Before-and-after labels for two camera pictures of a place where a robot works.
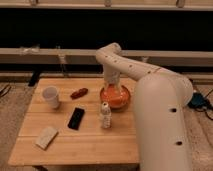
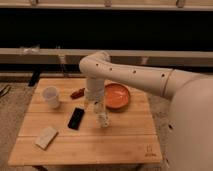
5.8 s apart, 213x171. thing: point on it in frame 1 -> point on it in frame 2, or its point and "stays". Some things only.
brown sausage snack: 78,93 stays
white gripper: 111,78 -> 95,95
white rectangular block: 46,137 stays
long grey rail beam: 89,56 stays
